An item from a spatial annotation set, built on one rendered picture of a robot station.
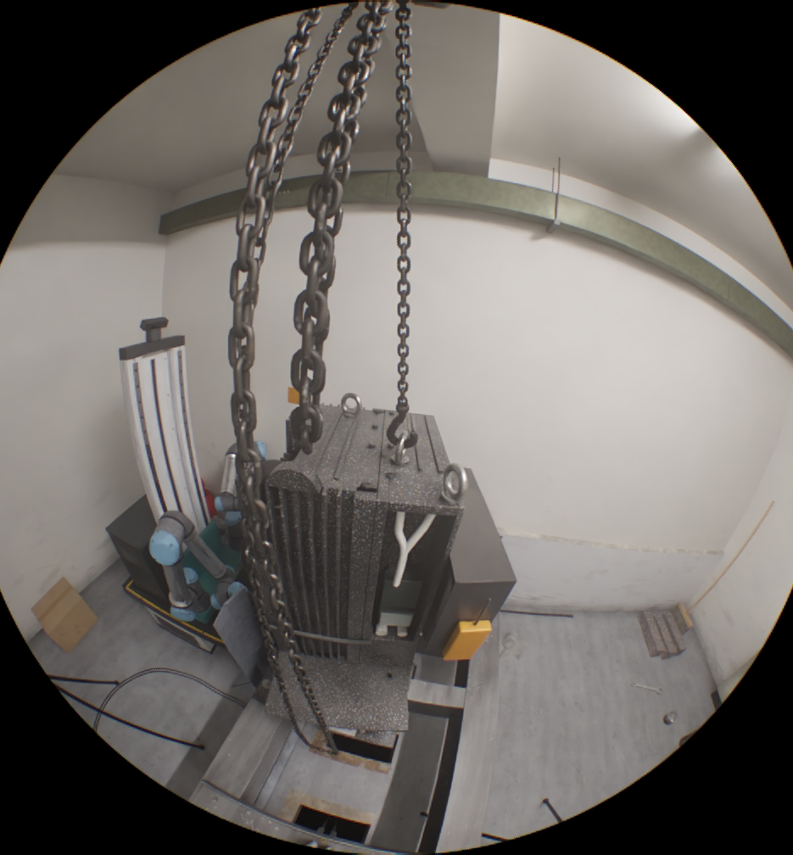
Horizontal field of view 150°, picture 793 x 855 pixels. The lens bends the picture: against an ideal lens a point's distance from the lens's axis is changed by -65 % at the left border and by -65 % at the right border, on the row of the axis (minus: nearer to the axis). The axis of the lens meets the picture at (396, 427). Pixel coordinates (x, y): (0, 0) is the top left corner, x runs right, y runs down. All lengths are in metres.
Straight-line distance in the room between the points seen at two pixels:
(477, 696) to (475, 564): 0.87
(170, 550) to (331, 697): 0.71
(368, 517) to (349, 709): 0.69
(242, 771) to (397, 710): 0.62
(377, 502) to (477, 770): 1.12
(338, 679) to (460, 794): 0.64
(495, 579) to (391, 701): 0.61
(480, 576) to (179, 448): 1.39
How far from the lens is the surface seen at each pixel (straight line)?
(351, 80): 0.24
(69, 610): 2.56
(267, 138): 0.21
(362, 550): 0.62
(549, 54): 1.22
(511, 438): 1.74
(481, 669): 1.46
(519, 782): 2.13
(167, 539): 1.16
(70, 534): 2.75
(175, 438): 1.56
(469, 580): 0.60
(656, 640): 3.04
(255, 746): 1.31
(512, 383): 1.65
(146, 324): 1.31
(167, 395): 1.48
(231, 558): 1.90
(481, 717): 1.38
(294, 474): 0.53
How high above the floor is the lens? 1.93
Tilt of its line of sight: 22 degrees down
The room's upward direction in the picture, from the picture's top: 8 degrees clockwise
